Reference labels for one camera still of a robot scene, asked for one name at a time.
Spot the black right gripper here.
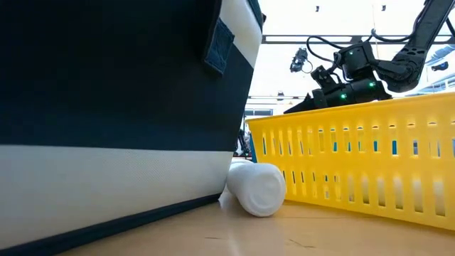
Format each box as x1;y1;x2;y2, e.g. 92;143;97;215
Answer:
283;80;392;114

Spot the yellow slotted plastic basket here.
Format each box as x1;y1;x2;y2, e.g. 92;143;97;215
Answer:
245;92;455;231

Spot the navy fabric storage basket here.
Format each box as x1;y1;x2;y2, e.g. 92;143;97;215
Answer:
0;0;267;256

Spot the small white bottle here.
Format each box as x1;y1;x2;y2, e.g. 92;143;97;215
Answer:
226;161;287;218

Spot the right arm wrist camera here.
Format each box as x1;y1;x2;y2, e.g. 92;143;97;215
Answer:
311;65;338;92

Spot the black overhead camera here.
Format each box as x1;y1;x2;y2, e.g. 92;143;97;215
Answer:
289;48;314;74

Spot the black aluminium table frame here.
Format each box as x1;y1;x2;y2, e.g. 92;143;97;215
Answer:
262;34;455;46

